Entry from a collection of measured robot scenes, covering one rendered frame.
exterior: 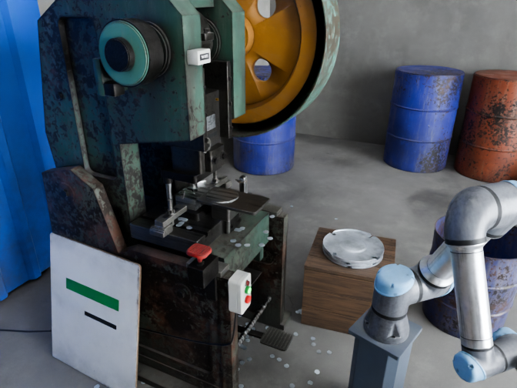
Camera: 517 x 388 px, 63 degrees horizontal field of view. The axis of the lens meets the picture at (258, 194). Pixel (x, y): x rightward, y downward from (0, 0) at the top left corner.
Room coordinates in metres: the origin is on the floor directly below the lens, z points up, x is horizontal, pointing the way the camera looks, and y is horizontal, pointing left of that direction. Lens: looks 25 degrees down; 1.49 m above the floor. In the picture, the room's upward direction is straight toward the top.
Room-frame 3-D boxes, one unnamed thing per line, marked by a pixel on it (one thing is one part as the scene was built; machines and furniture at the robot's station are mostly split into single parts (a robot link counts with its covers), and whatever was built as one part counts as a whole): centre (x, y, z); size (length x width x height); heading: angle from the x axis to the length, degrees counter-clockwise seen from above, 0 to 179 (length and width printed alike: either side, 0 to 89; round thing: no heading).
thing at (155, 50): (1.31, 0.38, 1.31); 0.22 x 0.12 x 0.22; 65
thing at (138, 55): (1.52, 0.25, 1.33); 0.66 x 0.18 x 0.18; 155
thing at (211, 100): (1.51, 0.22, 1.04); 0.17 x 0.15 x 0.30; 65
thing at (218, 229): (1.52, 0.25, 0.68); 0.45 x 0.30 x 0.06; 155
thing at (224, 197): (1.45, 0.10, 0.72); 0.25 x 0.14 x 0.14; 65
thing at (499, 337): (0.83, -0.67, 0.63); 0.11 x 0.11 x 0.08; 21
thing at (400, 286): (1.12, -0.45, 0.62); 0.13 x 0.12 x 0.14; 111
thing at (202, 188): (1.52, 0.25, 0.76); 0.15 x 0.09 x 0.05; 155
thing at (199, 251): (1.13, 0.19, 0.72); 0.07 x 0.06 x 0.08; 65
